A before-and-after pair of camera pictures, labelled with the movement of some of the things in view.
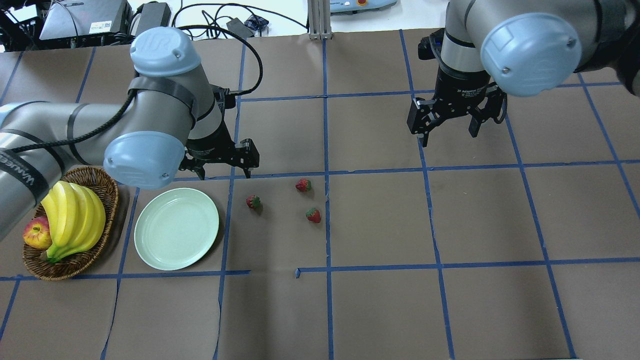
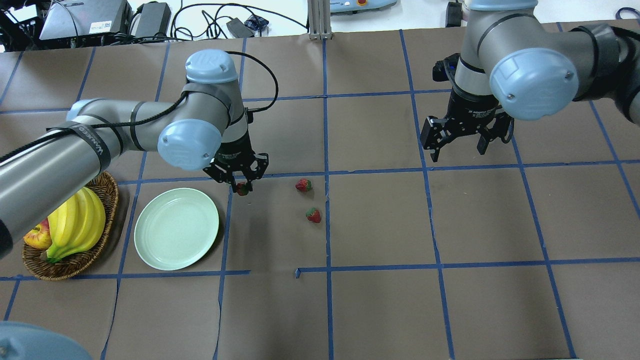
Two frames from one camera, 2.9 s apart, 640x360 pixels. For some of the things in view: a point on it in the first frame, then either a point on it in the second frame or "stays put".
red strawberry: x=253 y=201 -> x=242 y=188
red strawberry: x=313 y=215 stays put
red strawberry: x=303 y=185 stays put
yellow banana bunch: x=77 y=218 stays put
